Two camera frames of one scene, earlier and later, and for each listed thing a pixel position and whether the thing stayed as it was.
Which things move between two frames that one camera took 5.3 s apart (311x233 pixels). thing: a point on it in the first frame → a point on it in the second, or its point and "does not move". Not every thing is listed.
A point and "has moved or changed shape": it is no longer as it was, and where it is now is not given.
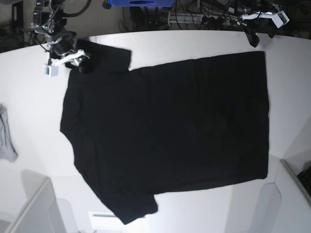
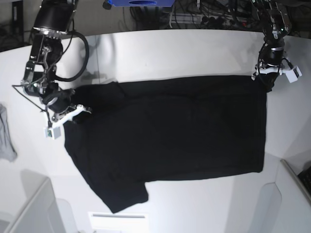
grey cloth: [8, 152] does not move
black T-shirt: [138, 133] has moved or changed shape
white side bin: [42, 212] does not move
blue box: [143, 3] does not move
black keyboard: [305, 177] does not move
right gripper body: [250, 32] → [270, 57]
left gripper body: [62, 41] → [58, 101]
